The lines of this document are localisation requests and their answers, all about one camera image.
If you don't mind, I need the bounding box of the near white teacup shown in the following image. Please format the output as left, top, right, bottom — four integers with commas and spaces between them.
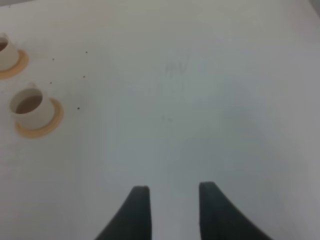
9, 84, 55, 130

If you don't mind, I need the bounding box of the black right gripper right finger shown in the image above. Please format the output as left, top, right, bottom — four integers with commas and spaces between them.
199, 182, 270, 240

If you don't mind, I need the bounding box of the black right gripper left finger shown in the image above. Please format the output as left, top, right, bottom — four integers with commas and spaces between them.
96, 186, 152, 240

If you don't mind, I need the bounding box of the far white teacup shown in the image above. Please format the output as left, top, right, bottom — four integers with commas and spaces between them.
0, 33, 20, 72

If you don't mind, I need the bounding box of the white teacup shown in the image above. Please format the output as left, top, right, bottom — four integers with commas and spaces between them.
9, 84, 55, 130
0, 33, 20, 72

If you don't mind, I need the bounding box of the near orange saucer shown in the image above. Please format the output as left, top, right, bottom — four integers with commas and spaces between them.
14, 97, 64, 139

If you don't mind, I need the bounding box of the orange saucer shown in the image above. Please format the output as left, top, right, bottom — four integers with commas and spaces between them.
0, 49, 29, 80
14, 97, 64, 139

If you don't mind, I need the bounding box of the far orange saucer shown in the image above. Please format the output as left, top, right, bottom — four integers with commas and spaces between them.
0, 49, 29, 80

